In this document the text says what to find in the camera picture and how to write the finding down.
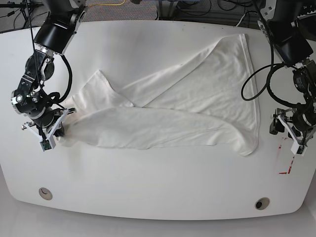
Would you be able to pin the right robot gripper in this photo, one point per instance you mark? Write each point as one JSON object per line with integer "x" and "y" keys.
{"x": 50, "y": 122}

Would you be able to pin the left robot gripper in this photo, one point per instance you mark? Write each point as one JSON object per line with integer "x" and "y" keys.
{"x": 300, "y": 124}

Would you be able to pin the white printed T-shirt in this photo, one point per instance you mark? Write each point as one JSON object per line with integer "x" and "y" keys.
{"x": 197, "y": 103}

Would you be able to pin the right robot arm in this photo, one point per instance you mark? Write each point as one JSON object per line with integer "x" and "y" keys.
{"x": 63, "y": 19}

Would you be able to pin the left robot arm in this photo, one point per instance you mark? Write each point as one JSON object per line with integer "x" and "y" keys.
{"x": 278, "y": 20}

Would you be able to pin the red tape rectangle marking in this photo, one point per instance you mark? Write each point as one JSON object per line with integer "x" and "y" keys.
{"x": 284, "y": 157}

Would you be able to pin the black tripod stand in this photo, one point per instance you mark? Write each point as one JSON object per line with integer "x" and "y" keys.
{"x": 16, "y": 14}

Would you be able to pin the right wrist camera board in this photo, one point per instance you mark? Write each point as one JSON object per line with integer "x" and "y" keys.
{"x": 47, "y": 145}

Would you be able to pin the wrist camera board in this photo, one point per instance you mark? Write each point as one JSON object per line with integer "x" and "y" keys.
{"x": 47, "y": 145}
{"x": 298, "y": 149}

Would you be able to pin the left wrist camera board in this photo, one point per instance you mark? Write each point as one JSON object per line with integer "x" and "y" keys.
{"x": 298, "y": 149}

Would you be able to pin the left table cable grommet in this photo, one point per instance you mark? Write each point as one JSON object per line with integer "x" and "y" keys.
{"x": 45, "y": 193}

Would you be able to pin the table cable grommet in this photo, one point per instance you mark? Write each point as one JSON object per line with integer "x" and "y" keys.
{"x": 45, "y": 193}
{"x": 262, "y": 203}

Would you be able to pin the right table cable grommet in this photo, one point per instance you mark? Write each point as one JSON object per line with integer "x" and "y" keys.
{"x": 262, "y": 203}

